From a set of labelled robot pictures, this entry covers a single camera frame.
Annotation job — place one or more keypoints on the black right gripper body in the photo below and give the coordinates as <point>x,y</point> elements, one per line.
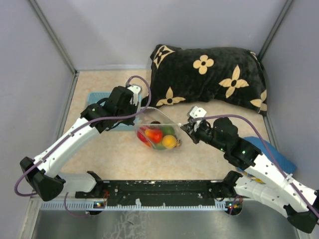
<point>205,133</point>

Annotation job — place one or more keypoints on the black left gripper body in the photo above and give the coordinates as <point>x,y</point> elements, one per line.
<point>130,109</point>

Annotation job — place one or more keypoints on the red toy apple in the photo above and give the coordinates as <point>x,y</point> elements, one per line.
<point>141,134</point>

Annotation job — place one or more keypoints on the yellow orange toy fruit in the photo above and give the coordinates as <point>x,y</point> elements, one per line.
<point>169,141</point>

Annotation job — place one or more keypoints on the green orange toy mango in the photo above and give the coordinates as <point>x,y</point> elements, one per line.
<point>167,130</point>

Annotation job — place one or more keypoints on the clear dotted zip top bag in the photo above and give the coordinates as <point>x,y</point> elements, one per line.
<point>152,114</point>

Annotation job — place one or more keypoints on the red yellow toy pepper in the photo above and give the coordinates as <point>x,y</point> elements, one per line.
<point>154,135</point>

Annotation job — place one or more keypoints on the green yellow toy mango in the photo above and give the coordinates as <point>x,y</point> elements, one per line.
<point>159,146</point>

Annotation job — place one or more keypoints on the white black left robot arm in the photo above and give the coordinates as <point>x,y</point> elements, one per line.
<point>43,171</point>

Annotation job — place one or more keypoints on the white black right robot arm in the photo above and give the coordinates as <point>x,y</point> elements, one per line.
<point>298,203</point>

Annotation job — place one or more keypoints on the blue cloth bag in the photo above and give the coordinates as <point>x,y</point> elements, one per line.
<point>282,161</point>

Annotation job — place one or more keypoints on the light blue plastic basket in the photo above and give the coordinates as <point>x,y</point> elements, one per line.
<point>95,111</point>

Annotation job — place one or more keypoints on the black pillow with cream flowers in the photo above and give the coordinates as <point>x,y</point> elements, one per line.
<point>230,74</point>

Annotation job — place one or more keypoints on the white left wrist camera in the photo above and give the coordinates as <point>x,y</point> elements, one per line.
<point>136,90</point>

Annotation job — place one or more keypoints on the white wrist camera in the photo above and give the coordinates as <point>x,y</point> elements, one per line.
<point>136,90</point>
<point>195,114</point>

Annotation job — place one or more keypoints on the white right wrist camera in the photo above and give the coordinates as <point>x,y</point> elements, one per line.
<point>195,114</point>

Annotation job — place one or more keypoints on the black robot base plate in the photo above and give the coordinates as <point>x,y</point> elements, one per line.
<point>158,193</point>

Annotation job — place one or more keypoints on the white slotted cable duct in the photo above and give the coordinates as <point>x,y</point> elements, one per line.
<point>97,206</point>

